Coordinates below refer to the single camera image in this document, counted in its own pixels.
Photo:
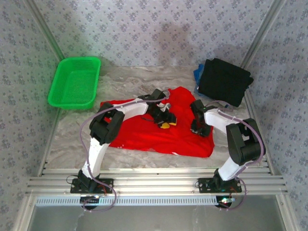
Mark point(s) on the red printed t-shirt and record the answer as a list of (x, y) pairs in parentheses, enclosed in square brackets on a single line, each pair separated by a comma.
[(144, 137)]

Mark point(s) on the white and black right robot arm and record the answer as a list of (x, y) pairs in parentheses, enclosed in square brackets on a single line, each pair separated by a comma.
[(231, 168)]

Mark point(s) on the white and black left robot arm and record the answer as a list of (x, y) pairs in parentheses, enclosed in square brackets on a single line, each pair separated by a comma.
[(95, 154)]

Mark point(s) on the blue folded t-shirt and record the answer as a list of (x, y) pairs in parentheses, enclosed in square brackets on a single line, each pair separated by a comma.
[(198, 74)]

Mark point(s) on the black folded t-shirt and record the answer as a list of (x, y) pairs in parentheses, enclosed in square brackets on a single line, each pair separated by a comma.
[(223, 79)]

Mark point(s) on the black controller board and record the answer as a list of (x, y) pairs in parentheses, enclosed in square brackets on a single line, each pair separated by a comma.
[(90, 199), (225, 201)]

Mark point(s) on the green plastic basket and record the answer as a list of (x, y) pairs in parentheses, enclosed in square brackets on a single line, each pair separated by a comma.
[(74, 81)]

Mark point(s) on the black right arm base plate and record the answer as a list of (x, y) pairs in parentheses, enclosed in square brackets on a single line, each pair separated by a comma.
[(204, 185)]

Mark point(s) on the aluminium rail frame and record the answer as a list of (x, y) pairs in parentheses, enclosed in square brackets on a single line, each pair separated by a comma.
[(156, 185)]

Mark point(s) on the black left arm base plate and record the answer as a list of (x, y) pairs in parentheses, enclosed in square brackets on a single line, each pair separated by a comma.
[(108, 184)]

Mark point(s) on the aluminium corner post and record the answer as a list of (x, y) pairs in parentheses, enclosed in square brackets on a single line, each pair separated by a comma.
[(45, 31), (262, 31)]

